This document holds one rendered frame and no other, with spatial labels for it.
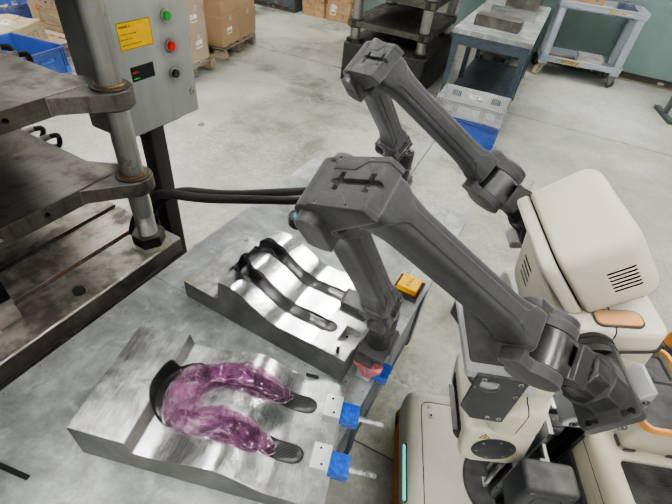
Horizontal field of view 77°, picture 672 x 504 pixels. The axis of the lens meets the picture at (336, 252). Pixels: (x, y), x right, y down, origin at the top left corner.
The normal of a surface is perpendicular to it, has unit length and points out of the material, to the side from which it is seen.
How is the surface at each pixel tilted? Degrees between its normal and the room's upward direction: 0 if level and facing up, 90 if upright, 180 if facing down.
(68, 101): 90
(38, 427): 0
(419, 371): 0
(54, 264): 0
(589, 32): 90
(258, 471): 25
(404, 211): 49
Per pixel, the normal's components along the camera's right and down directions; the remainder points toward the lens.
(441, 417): 0.10, -0.74
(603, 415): -0.73, -0.57
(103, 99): 0.40, 0.64
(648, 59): -0.44, 0.57
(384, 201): 0.49, -0.06
